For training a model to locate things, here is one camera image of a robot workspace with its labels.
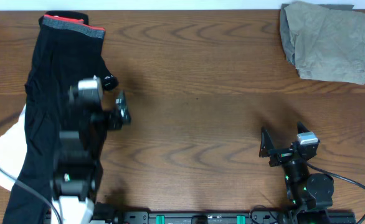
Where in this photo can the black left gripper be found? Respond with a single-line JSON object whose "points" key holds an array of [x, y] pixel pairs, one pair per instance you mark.
{"points": [[114, 123]]}

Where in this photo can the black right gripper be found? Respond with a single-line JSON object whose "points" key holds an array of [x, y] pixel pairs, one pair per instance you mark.
{"points": [[267, 149]]}

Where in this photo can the khaki green shorts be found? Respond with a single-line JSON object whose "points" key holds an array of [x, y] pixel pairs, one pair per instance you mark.
{"points": [[329, 44]]}

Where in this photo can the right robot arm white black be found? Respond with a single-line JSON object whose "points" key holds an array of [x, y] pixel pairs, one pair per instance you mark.
{"points": [[311, 194]]}

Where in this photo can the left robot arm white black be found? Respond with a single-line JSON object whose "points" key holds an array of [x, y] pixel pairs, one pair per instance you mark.
{"points": [[77, 168]]}

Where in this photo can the black pants red waistband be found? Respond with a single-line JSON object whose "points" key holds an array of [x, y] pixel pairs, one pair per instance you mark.
{"points": [[67, 50]]}

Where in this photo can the folded grey shorts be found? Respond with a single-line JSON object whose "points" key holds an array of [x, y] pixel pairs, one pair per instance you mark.
{"points": [[288, 47]]}

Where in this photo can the white cloth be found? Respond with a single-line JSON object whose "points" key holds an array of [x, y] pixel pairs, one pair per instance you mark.
{"points": [[13, 150]]}

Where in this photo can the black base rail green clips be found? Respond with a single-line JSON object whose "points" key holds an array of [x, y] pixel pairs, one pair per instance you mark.
{"points": [[106, 214]]}

